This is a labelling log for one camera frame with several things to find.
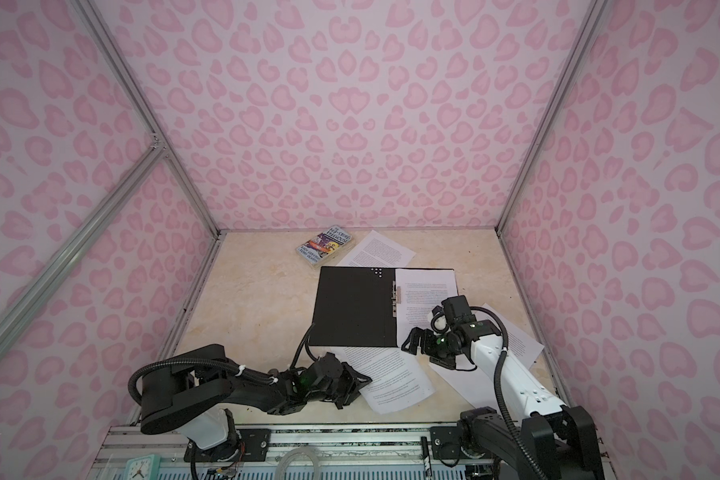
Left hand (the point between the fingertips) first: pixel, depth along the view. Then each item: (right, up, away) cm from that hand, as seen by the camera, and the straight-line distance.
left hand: (378, 379), depth 79 cm
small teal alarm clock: (-55, -16, -10) cm, 58 cm away
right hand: (+10, +8, +1) cm, 13 cm away
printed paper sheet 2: (0, +35, +35) cm, 49 cm away
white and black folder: (0, +16, +20) cm, 25 cm away
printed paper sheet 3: (+5, -1, +5) cm, 7 cm away
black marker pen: (+11, -15, -8) cm, 20 cm away
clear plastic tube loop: (-24, -18, -9) cm, 31 cm away
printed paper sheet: (+15, +21, +22) cm, 34 cm away
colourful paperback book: (-19, +37, +34) cm, 54 cm away
